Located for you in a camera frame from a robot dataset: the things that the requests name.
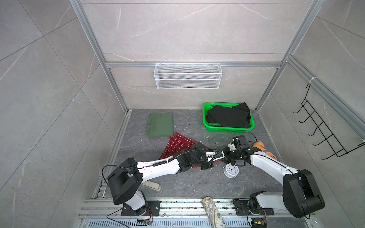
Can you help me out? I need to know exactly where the beige remote control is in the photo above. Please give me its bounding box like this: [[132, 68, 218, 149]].
[[143, 181, 162, 192]]

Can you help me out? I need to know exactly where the black skirt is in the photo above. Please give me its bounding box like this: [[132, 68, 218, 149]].
[[205, 103, 251, 128]]

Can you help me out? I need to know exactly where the red polka dot skirt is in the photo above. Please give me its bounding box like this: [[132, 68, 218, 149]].
[[155, 133, 221, 172]]

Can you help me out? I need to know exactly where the patterned rolled cloth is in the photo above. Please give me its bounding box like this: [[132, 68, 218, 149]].
[[202, 197, 226, 228]]

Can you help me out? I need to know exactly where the green plastic basket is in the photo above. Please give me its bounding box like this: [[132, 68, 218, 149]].
[[202, 102, 255, 133]]

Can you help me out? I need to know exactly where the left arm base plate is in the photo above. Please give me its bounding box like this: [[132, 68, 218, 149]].
[[121, 200, 161, 216]]

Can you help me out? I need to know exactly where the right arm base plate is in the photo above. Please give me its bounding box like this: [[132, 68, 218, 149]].
[[232, 199, 274, 216]]

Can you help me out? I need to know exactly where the white alarm clock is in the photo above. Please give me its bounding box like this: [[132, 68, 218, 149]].
[[223, 163, 239, 179]]

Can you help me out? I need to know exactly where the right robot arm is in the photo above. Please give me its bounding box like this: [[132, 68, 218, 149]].
[[223, 135, 325, 218]]

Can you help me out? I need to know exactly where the orange plush toy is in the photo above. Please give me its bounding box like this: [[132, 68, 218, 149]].
[[253, 141, 277, 160]]

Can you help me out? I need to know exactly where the green skirt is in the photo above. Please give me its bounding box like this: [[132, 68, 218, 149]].
[[146, 112, 175, 137]]

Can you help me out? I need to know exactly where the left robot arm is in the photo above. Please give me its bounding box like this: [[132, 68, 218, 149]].
[[101, 143, 224, 215]]

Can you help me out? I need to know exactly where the white wire wall basket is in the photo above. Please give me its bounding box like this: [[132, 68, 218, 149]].
[[154, 63, 222, 90]]

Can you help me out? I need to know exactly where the black wall hook rack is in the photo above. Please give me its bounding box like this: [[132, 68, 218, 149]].
[[292, 84, 365, 161]]

